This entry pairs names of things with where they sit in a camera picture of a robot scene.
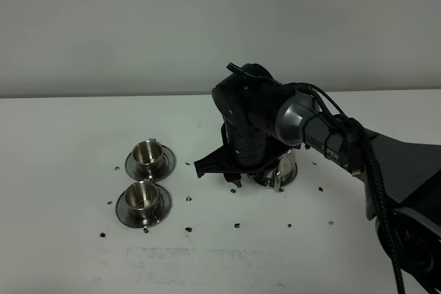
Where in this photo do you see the stainless steel teacup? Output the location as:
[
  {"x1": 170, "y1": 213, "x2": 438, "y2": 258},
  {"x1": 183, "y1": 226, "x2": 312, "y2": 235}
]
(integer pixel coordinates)
[
  {"x1": 132, "y1": 139, "x2": 164, "y2": 170},
  {"x1": 124, "y1": 180, "x2": 159, "y2": 212}
]

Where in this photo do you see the stainless steel saucer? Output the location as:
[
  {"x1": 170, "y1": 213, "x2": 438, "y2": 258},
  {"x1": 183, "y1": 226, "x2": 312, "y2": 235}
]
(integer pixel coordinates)
[
  {"x1": 115, "y1": 184, "x2": 172, "y2": 228},
  {"x1": 125, "y1": 145, "x2": 176, "y2": 182}
]

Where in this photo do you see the stainless steel teapot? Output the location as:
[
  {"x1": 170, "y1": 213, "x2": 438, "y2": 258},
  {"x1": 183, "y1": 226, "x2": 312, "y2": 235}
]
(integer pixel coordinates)
[{"x1": 252, "y1": 149, "x2": 298, "y2": 191}]

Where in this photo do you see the near stainless steel saucer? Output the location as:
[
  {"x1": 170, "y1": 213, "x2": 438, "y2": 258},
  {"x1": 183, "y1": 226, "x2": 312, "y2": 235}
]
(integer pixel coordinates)
[{"x1": 115, "y1": 184, "x2": 172, "y2": 228}]

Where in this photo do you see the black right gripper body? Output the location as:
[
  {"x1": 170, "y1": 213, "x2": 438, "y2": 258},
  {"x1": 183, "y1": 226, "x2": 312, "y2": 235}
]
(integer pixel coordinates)
[{"x1": 194, "y1": 121, "x2": 286, "y2": 188}]

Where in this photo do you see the near stainless steel teacup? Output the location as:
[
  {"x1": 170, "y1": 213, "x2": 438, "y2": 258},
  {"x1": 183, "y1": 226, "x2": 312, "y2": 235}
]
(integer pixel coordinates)
[{"x1": 124, "y1": 180, "x2": 159, "y2": 212}]

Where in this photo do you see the far stainless steel saucer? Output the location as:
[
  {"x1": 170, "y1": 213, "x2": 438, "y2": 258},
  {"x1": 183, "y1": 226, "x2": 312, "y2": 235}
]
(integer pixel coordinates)
[{"x1": 125, "y1": 145, "x2": 176, "y2": 182}]

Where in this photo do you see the far stainless steel teacup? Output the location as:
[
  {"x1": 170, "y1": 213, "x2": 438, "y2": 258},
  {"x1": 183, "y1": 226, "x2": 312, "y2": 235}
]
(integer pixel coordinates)
[{"x1": 132, "y1": 139, "x2": 164, "y2": 170}]

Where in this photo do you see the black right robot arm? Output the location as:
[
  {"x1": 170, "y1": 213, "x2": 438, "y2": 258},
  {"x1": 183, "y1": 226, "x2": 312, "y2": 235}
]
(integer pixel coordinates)
[{"x1": 194, "y1": 64, "x2": 440, "y2": 284}]

